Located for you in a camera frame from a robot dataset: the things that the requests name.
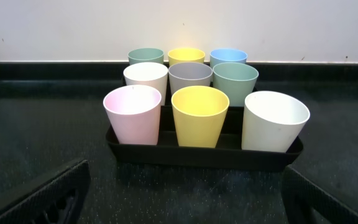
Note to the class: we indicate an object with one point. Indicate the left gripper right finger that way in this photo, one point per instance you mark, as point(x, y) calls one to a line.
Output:
point(309, 205)

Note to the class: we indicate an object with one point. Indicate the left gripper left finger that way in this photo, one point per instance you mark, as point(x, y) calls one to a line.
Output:
point(42, 199)

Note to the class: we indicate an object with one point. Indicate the white cup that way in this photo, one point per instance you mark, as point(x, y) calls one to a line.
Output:
point(269, 130)
point(145, 74)

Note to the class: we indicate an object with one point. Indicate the pink cup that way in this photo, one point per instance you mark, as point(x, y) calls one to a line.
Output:
point(134, 121)

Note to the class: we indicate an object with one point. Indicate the yellow cup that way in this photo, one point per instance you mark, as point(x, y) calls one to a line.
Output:
point(186, 56)
point(199, 124)

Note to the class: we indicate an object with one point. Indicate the black tray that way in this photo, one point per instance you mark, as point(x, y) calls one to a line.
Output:
point(197, 157)

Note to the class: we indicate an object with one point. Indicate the green cup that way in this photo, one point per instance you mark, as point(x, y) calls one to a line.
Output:
point(236, 84)
point(145, 56)

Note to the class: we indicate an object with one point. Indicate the blue cup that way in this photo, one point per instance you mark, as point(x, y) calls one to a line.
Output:
point(228, 56)

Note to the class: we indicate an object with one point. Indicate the grey cup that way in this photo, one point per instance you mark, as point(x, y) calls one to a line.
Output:
point(190, 76)

